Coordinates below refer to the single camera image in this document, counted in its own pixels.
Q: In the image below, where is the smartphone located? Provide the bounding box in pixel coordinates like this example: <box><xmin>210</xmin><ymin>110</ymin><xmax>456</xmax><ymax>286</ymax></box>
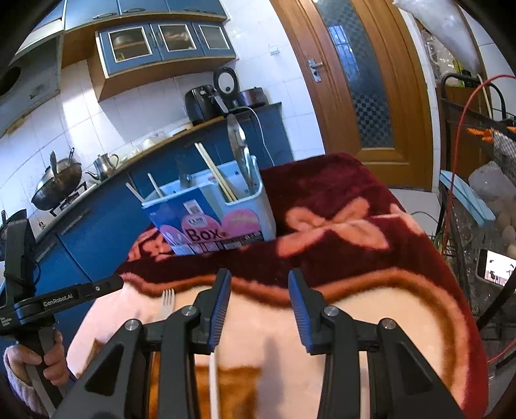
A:
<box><xmin>477</xmin><ymin>248</ymin><xmax>516</xmax><ymax>287</ymax></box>

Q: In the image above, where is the metal kettle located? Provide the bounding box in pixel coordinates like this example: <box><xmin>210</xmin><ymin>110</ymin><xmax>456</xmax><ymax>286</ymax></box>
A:
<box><xmin>86</xmin><ymin>153</ymin><xmax>120</xmax><ymax>180</ymax></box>

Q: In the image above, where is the white power cable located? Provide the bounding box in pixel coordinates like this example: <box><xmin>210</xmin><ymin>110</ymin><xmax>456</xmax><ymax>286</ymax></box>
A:
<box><xmin>247</xmin><ymin>105</ymin><xmax>275</xmax><ymax>167</ymax></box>

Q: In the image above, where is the grey range hood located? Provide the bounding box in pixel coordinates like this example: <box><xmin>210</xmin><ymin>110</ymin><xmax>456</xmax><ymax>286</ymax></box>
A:
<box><xmin>0</xmin><ymin>34</ymin><xmax>65</xmax><ymax>135</ymax></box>

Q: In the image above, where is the black air fryer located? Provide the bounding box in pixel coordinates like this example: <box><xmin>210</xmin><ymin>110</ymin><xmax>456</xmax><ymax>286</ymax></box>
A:
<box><xmin>184</xmin><ymin>85</ymin><xmax>230</xmax><ymax>125</ymax></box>

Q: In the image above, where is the light blue board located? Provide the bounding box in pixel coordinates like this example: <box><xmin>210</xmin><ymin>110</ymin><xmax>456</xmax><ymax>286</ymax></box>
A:
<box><xmin>439</xmin><ymin>170</ymin><xmax>496</xmax><ymax>225</ymax></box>

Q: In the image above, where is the gas stove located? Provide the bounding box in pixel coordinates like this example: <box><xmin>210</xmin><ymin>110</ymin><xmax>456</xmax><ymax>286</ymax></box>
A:
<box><xmin>48</xmin><ymin>181</ymin><xmax>88</xmax><ymax>218</ymax></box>

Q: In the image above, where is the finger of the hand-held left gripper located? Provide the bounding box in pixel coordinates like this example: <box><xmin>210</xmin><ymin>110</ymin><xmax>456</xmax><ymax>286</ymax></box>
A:
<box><xmin>74</xmin><ymin>275</ymin><xmax>124</xmax><ymax>302</ymax></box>

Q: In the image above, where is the blue kitchen base cabinet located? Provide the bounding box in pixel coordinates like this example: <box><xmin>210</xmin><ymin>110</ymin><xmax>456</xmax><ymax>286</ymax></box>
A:
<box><xmin>0</xmin><ymin>102</ymin><xmax>295</xmax><ymax>347</ymax></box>

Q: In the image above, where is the rice cooker with open lid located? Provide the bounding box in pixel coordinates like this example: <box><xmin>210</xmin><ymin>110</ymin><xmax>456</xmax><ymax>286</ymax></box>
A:
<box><xmin>213</xmin><ymin>67</ymin><xmax>267</xmax><ymax>109</ymax></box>

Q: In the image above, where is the wooden door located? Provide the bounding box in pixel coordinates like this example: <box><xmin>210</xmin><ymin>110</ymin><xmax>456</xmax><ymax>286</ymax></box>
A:
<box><xmin>270</xmin><ymin>0</ymin><xmax>440</xmax><ymax>190</ymax></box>

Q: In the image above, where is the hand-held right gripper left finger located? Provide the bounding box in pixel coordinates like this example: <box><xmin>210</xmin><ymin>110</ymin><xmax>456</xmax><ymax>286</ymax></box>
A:
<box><xmin>52</xmin><ymin>268</ymin><xmax>233</xmax><ymax>419</ymax></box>

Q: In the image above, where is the black wire rack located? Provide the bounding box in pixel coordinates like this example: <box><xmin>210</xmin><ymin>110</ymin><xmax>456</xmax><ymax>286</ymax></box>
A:
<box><xmin>439</xmin><ymin>73</ymin><xmax>516</xmax><ymax>363</ymax></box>

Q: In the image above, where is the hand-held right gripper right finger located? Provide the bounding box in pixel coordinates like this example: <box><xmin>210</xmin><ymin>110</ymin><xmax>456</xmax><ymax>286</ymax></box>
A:
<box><xmin>287</xmin><ymin>268</ymin><xmax>465</xmax><ymax>419</ymax></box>

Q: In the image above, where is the large white plastic bag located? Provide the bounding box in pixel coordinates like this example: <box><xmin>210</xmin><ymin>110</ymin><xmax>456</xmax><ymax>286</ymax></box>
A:
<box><xmin>393</xmin><ymin>0</ymin><xmax>482</xmax><ymax>75</ymax></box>

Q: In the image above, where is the blue top wall cabinet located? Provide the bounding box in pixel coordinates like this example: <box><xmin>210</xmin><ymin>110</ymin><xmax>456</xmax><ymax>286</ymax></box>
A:
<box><xmin>62</xmin><ymin>0</ymin><xmax>228</xmax><ymax>31</ymax></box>

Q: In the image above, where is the blue utensil holder box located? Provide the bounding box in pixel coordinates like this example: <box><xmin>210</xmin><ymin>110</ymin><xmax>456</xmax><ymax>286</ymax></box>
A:
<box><xmin>141</xmin><ymin>159</ymin><xmax>277</xmax><ymax>256</ymax></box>

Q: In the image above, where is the black wok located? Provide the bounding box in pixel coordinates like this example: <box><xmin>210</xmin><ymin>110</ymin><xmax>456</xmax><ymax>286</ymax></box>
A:
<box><xmin>31</xmin><ymin>159</ymin><xmax>84</xmax><ymax>211</ymax></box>

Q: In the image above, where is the stainless steel fork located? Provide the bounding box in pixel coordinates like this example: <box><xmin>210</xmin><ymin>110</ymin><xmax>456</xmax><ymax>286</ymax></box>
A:
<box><xmin>160</xmin><ymin>288</ymin><xmax>177</xmax><ymax>322</ymax></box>

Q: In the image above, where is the blue glass-door wall cabinet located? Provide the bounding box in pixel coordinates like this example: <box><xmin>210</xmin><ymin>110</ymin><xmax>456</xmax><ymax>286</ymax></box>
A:
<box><xmin>86</xmin><ymin>18</ymin><xmax>238</xmax><ymax>101</ymax></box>

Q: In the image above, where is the person's left hand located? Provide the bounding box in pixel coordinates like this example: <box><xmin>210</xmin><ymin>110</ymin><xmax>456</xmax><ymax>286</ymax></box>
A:
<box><xmin>4</xmin><ymin>331</ymin><xmax>70</xmax><ymax>397</ymax></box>

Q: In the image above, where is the red cable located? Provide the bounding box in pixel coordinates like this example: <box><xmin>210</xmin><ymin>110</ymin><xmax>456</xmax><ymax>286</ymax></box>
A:
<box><xmin>440</xmin><ymin>73</ymin><xmax>516</xmax><ymax>258</ymax></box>

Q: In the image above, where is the floral printed blanket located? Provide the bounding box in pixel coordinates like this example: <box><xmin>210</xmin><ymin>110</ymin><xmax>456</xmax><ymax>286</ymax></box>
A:
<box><xmin>66</xmin><ymin>152</ymin><xmax>488</xmax><ymax>419</ymax></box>

